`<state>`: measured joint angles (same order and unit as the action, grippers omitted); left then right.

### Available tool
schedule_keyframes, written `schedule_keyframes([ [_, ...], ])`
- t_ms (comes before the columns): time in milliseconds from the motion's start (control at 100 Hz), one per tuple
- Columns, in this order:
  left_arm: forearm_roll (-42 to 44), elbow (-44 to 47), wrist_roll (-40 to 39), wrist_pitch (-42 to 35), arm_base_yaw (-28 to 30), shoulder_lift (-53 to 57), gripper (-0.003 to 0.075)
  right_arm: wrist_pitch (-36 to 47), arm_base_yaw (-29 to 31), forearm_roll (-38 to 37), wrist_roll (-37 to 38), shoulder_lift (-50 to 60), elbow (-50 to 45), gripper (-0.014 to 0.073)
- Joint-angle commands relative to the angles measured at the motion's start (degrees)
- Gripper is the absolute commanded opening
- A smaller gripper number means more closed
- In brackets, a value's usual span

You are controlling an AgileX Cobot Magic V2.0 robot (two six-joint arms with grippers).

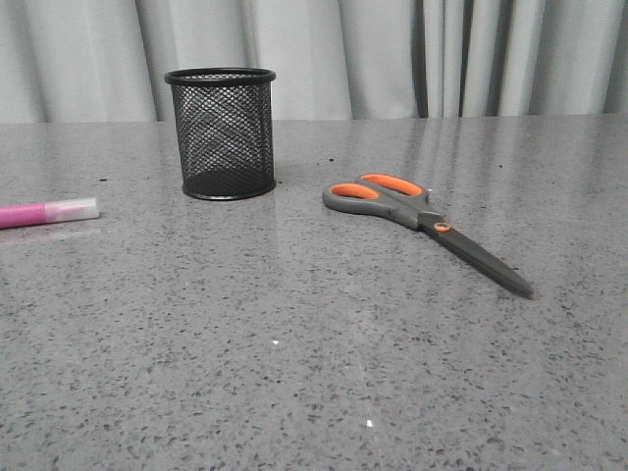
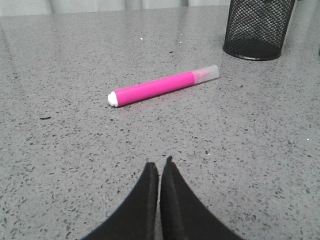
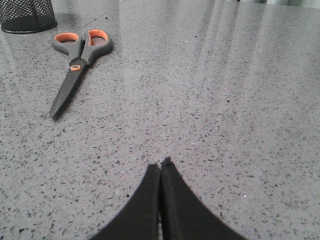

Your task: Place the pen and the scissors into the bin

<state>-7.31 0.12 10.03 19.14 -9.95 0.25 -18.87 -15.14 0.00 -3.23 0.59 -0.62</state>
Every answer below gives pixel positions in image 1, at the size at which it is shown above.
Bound grey orange handled scissors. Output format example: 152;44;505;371
322;173;534;298

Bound pink pen with clear cap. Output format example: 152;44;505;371
0;197;100;230

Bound black mesh pen cup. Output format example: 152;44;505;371
165;68;276;201

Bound light grey curtain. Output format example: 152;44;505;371
1;1;627;124

